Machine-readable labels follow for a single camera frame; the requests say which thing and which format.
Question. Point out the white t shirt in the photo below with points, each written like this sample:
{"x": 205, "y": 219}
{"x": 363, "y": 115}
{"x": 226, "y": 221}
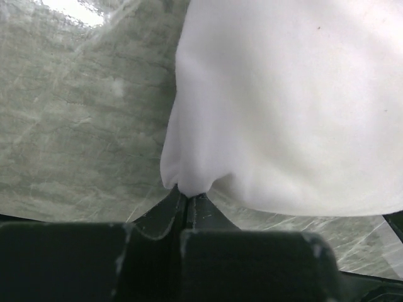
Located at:
{"x": 289, "y": 107}

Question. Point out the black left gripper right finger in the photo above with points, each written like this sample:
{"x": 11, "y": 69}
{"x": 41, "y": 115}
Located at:
{"x": 220, "y": 262}

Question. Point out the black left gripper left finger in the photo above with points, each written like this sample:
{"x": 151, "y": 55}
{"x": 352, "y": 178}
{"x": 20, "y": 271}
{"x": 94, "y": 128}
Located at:
{"x": 111, "y": 261}

